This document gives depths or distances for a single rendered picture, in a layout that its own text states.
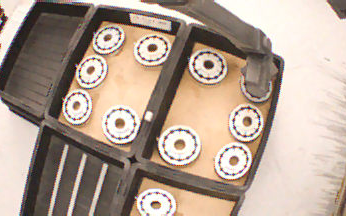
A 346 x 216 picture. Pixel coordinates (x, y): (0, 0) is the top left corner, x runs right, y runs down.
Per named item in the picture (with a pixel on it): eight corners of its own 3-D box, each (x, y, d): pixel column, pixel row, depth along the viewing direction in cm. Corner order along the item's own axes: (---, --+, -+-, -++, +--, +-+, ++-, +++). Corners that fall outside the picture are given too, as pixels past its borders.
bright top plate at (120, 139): (108, 101, 129) (108, 100, 129) (144, 111, 128) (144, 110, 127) (98, 136, 126) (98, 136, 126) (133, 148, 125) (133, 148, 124)
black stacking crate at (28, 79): (42, 11, 148) (36, -2, 137) (99, 19, 144) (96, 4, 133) (0, 100, 136) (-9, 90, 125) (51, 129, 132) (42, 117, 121)
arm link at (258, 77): (267, 34, 103) (237, 29, 107) (261, 74, 99) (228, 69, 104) (281, 59, 112) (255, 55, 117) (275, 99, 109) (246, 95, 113)
